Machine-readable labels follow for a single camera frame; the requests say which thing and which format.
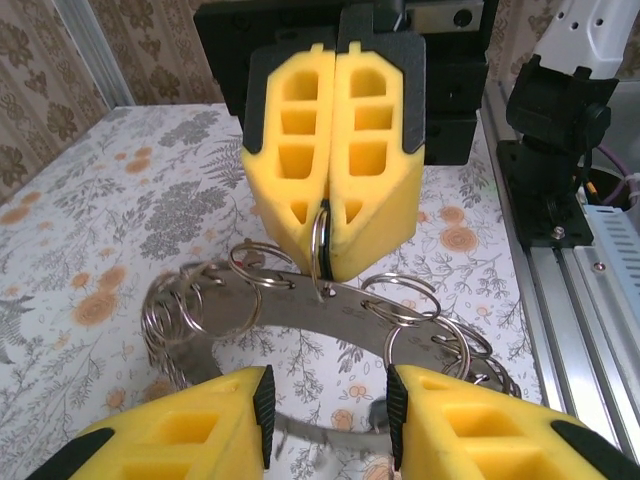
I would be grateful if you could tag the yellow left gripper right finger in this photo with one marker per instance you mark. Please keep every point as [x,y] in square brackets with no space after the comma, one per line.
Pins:
[475,440]

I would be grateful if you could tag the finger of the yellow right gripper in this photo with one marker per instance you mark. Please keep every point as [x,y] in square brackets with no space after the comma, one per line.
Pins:
[272,200]
[390,210]

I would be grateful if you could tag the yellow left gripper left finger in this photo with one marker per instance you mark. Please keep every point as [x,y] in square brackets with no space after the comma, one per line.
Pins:
[200,430]

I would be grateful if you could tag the large metal keyring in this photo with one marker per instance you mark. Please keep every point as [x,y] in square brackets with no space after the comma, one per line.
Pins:
[350,312]

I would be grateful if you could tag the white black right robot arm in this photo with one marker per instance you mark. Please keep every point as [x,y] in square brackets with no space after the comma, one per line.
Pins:
[555,115]

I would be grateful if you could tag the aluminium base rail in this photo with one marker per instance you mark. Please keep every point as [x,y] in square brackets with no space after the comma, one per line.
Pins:
[560,310]

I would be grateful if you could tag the aluminium frame post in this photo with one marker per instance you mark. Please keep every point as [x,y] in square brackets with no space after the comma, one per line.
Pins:
[95,50]

